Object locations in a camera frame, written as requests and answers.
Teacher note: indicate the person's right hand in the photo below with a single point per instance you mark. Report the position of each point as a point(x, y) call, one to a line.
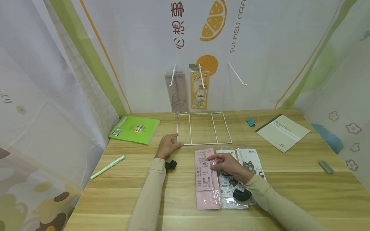
point(232, 166)

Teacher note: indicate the person's left hand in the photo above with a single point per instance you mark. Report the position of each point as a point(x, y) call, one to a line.
point(166, 147)

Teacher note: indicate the person's left index finger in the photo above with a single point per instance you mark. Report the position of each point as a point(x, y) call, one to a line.
point(173, 136)

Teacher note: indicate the person's right index finger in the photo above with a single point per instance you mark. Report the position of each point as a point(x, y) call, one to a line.
point(213, 157)

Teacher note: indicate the person's right thumb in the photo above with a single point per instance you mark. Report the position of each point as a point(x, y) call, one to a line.
point(216, 166)

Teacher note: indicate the person's left thumb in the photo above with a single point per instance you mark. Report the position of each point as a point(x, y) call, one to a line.
point(178, 145)

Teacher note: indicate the person's right fingers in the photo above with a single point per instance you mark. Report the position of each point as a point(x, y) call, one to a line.
point(225, 155)

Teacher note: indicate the pink ruler packet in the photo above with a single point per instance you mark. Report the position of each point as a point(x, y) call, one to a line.
point(203, 186)

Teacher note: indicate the person's right forearm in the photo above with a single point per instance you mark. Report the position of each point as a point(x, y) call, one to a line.
point(277, 205)

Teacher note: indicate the person's left forearm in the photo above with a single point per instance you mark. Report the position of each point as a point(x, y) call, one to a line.
point(149, 199)

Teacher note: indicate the black wrist band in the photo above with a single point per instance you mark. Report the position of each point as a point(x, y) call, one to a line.
point(170, 165)
point(242, 194)

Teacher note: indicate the cat print ruler packet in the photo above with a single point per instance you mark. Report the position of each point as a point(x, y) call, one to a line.
point(248, 158)

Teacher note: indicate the clear black-white ruler packet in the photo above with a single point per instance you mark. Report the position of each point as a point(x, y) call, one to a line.
point(231, 195)

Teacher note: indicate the green notebook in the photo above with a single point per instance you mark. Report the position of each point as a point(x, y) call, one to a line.
point(134, 129)

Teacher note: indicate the grey ruler packet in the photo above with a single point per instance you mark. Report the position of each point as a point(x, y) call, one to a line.
point(179, 96)

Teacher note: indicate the teal binder clip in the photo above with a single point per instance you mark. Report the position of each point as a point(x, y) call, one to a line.
point(250, 122)

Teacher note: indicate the yellow duck ruler packet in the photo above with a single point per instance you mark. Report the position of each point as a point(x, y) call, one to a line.
point(199, 93)

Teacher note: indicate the white notebook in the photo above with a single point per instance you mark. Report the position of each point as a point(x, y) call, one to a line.
point(282, 132)

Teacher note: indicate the light green pen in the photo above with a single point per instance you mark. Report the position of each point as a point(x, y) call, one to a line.
point(107, 167)

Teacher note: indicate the green eraser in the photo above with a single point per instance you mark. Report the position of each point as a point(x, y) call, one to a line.
point(326, 167)

